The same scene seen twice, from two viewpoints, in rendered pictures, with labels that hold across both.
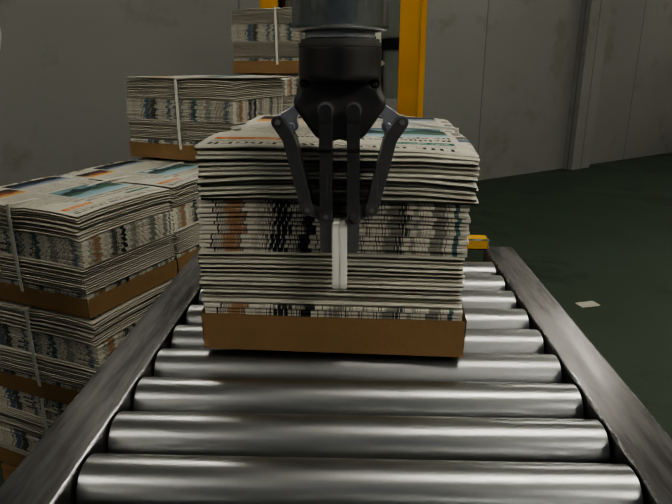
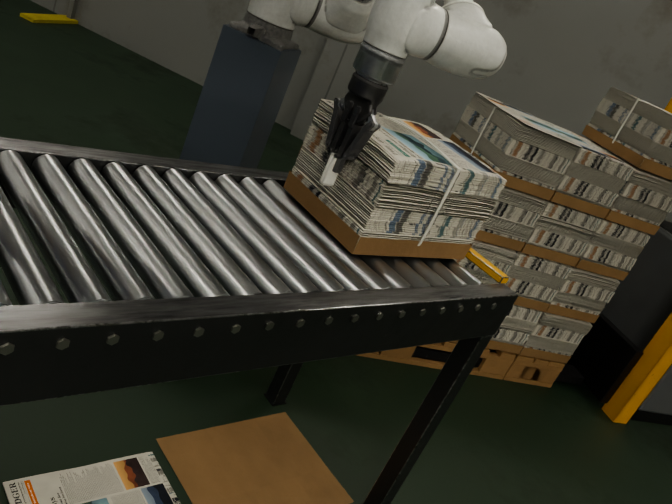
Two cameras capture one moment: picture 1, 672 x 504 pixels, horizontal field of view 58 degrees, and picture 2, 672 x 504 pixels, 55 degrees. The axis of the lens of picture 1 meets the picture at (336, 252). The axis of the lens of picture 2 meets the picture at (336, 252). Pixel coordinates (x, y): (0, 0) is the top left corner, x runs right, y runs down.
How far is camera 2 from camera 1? 0.99 m
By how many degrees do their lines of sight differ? 37
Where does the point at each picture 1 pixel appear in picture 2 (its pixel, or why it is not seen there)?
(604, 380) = (382, 298)
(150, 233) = not seen: hidden behind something
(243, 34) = (606, 108)
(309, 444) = (258, 220)
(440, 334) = (349, 236)
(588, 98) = not seen: outside the picture
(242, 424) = (249, 201)
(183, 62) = not seen: hidden behind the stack
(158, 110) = (476, 122)
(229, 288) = (303, 167)
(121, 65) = (568, 99)
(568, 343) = (408, 293)
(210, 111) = (499, 138)
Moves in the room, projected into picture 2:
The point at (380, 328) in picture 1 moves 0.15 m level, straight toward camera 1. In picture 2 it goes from (333, 218) to (276, 213)
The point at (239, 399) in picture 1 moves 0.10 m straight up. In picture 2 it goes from (265, 202) to (281, 162)
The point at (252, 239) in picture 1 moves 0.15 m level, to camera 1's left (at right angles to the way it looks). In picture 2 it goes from (319, 150) to (281, 121)
